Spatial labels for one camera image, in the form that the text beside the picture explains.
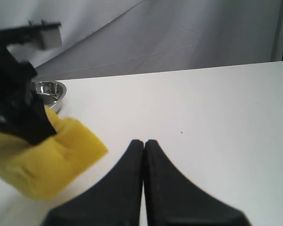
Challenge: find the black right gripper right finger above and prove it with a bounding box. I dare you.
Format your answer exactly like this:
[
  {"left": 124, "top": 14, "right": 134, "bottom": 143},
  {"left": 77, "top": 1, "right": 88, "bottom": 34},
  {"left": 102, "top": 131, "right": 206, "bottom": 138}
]
[{"left": 144, "top": 140, "right": 250, "bottom": 226}]

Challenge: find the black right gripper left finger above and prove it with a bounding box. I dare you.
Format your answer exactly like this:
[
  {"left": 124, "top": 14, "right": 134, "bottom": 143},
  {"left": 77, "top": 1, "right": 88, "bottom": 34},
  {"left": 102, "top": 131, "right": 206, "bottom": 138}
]
[{"left": 42, "top": 140, "right": 143, "bottom": 226}]

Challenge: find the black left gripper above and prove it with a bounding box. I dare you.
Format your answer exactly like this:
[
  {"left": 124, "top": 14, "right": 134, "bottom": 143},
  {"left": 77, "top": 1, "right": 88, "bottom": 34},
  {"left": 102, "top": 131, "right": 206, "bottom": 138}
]
[{"left": 0, "top": 30, "right": 56, "bottom": 145}]

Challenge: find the yellow sponge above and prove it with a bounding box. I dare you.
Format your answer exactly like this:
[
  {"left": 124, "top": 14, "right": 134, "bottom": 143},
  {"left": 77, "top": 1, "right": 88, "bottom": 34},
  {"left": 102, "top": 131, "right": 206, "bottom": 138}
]
[{"left": 0, "top": 107, "right": 108, "bottom": 200}]

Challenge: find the round stainless steel dish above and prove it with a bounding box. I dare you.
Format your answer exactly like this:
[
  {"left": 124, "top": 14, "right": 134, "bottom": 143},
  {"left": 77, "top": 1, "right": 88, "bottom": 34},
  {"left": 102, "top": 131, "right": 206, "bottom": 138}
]
[{"left": 33, "top": 81, "right": 67, "bottom": 113}]

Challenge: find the grey fabric backdrop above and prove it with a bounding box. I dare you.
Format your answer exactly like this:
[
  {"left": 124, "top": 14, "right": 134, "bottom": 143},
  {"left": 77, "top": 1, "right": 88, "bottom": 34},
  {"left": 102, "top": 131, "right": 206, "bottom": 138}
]
[{"left": 0, "top": 0, "right": 283, "bottom": 80}]

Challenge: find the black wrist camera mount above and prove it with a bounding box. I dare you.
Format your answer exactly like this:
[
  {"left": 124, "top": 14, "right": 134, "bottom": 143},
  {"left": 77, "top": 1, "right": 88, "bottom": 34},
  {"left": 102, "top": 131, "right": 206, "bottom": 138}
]
[{"left": 0, "top": 20, "right": 62, "bottom": 50}]

